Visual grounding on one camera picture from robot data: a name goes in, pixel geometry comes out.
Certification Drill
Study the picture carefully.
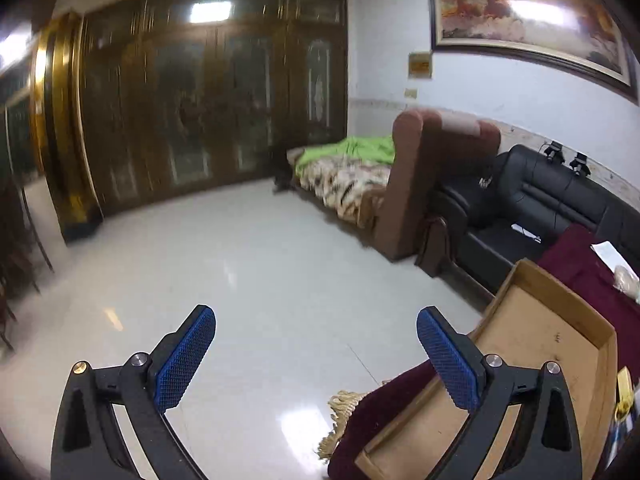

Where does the framed painting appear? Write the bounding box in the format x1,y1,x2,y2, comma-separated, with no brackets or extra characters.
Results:
426,0,638,103

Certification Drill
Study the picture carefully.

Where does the dark wooden chair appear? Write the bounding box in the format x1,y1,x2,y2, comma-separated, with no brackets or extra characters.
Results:
0,175,56,356

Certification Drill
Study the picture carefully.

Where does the green blanket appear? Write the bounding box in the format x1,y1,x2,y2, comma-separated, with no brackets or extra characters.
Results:
295,136,397,173

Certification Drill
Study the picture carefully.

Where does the dark floor object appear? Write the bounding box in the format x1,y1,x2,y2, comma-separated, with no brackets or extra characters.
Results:
270,146,296,195

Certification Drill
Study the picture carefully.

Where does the shallow cardboard box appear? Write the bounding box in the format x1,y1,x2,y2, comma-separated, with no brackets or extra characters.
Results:
354,258,618,480

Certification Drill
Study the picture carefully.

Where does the black leather sofa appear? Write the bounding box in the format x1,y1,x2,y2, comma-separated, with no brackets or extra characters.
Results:
432,144,640,306

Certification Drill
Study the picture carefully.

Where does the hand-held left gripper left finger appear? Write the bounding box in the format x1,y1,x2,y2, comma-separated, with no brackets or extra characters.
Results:
50,304,217,480

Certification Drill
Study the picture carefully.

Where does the wooden glass-door cabinet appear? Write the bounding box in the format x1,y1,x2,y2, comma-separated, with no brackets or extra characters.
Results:
77,0,349,218

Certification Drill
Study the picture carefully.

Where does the small yellow wall plaque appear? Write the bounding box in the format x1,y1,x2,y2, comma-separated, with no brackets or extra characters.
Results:
407,51,433,79

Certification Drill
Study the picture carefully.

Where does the clear plastic bag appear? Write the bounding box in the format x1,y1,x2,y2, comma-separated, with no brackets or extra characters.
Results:
612,265,640,296

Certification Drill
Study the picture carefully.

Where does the brown armchair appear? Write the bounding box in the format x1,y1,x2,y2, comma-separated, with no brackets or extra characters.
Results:
375,108,502,262

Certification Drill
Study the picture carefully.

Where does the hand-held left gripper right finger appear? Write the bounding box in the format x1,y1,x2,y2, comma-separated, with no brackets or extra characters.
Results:
416,306,583,480

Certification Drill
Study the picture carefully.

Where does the yellow plastic object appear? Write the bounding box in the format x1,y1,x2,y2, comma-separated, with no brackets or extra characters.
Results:
616,366,636,421

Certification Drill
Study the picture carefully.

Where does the white paper sheet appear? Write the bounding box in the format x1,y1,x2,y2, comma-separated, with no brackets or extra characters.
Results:
590,241,626,273

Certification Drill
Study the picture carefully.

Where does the maroon tablecloth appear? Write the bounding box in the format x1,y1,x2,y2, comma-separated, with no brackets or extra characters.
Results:
317,223,640,480

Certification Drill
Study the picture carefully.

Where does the patterned beige blanket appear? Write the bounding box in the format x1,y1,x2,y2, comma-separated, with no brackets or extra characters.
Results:
298,157,392,228

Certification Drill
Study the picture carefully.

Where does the golden pillar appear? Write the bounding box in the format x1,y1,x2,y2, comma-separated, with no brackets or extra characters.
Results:
30,10,106,243

